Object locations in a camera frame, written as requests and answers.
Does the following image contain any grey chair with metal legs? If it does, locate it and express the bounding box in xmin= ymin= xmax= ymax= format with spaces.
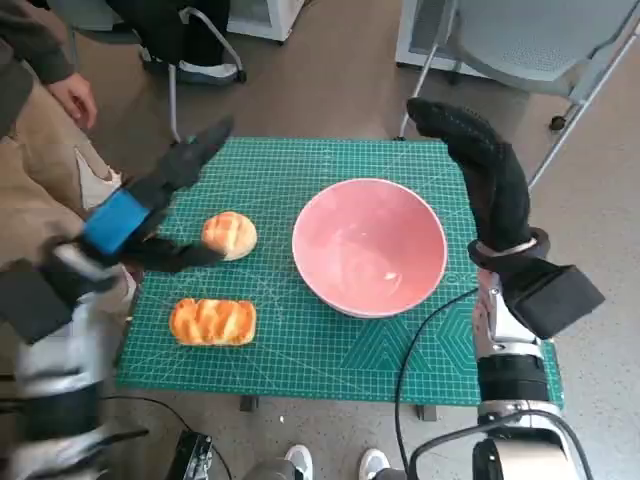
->
xmin=64 ymin=0 xmax=247 ymax=144

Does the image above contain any white shoe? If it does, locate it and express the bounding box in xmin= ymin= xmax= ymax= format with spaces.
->
xmin=284 ymin=443 xmax=315 ymax=480
xmin=359 ymin=448 xmax=391 ymax=480

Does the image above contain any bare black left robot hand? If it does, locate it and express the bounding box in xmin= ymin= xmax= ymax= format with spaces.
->
xmin=81 ymin=116 xmax=236 ymax=275

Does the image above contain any round toy bread bun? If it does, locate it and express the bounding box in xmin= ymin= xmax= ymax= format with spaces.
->
xmin=201 ymin=210 xmax=259 ymax=262

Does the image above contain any pink bowl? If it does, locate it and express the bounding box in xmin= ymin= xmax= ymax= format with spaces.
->
xmin=291 ymin=178 xmax=449 ymax=320

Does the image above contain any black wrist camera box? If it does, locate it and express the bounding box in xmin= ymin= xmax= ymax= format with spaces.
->
xmin=0 ymin=257 xmax=76 ymax=346
xmin=499 ymin=262 xmax=606 ymax=341

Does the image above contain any black stand leg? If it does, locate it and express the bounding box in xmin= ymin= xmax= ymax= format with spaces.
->
xmin=94 ymin=428 xmax=151 ymax=446

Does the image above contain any rectangular striped toy bread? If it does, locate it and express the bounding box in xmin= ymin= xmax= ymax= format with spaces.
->
xmin=168 ymin=297 xmax=258 ymax=346

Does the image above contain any grey mesh office chair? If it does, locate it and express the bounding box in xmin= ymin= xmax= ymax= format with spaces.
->
xmin=397 ymin=0 xmax=640 ymax=189

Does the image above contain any green cutting mat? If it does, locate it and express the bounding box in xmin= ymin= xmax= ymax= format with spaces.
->
xmin=115 ymin=137 xmax=566 ymax=405

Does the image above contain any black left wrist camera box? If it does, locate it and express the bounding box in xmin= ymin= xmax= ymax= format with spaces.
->
xmin=0 ymin=257 xmax=76 ymax=346

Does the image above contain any white cabinet with grille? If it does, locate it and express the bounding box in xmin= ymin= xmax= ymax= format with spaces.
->
xmin=394 ymin=0 xmax=481 ymax=76
xmin=227 ymin=0 xmax=304 ymax=44

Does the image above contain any person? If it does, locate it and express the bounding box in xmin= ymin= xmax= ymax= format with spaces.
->
xmin=107 ymin=0 xmax=246 ymax=84
xmin=0 ymin=0 xmax=139 ymax=326

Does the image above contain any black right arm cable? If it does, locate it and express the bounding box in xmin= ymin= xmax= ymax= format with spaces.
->
xmin=408 ymin=423 xmax=566 ymax=480
xmin=394 ymin=287 xmax=481 ymax=480

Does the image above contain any black metal stand base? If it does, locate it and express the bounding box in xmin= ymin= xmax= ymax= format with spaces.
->
xmin=164 ymin=432 xmax=216 ymax=480

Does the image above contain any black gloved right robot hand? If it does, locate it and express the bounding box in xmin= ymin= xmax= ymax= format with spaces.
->
xmin=405 ymin=97 xmax=532 ymax=251

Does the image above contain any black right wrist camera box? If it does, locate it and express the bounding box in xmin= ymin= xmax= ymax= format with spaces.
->
xmin=499 ymin=262 xmax=606 ymax=341

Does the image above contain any black floor cable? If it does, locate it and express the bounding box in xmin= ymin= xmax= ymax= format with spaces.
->
xmin=99 ymin=397 xmax=201 ymax=451

